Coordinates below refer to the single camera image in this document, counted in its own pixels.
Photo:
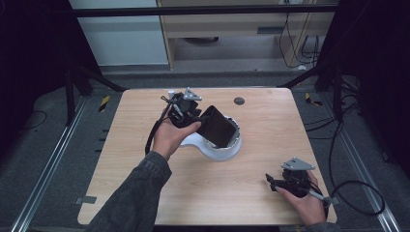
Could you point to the yellow black tape strip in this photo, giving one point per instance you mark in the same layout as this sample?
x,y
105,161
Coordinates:
x,y
104,103
312,100

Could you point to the grey tape strip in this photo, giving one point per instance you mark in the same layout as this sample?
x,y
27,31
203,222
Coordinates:
x,y
86,200
333,200

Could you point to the person's right hand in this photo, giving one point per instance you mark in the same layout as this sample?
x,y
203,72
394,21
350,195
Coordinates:
x,y
307,206

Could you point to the black wallet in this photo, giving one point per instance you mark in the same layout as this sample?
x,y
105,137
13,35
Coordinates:
x,y
217,127

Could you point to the black metal stand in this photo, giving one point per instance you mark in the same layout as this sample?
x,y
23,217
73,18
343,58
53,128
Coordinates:
x,y
69,96
336,93

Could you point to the grey table grommet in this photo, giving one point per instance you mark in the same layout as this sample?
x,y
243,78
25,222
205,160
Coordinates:
x,y
239,101

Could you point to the white cabinet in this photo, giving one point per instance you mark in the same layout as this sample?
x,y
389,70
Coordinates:
x,y
125,42

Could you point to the person's left hand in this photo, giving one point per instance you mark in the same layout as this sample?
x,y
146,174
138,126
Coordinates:
x,y
167,138

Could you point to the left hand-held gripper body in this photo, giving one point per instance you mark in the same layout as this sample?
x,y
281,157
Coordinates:
x,y
183,111

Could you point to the black horizontal bar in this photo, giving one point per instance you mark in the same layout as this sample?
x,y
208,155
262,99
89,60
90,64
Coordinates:
x,y
193,10

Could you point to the wooden desk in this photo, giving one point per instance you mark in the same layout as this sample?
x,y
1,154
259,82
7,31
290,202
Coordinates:
x,y
225,24

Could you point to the metal floor rail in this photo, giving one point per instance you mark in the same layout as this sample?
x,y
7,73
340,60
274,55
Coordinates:
x,y
48,167
364,174

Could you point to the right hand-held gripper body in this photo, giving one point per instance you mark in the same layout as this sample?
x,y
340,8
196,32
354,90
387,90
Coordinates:
x,y
296,182

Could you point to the white stand with pole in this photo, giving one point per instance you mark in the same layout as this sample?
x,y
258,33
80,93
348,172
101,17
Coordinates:
x,y
216,154

